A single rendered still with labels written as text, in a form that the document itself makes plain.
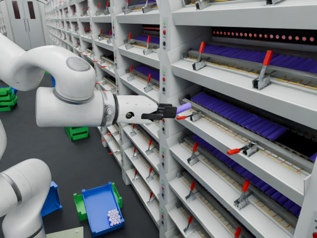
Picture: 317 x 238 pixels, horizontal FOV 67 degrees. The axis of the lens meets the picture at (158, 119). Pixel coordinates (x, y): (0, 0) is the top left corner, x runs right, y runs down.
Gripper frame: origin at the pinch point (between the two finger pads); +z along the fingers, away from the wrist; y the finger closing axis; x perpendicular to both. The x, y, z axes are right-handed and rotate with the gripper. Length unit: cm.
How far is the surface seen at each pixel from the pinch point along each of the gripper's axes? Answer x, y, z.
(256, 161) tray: 8.2, -16.2, 20.4
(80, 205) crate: 102, 93, 0
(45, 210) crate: 106, 98, -22
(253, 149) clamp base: 6.4, -13.4, 21.4
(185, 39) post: -19.9, 30.1, 20.5
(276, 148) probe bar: 3.7, -18.3, 23.5
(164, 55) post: -12.7, 34.8, 15.4
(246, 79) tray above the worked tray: -11.6, -6.2, 19.3
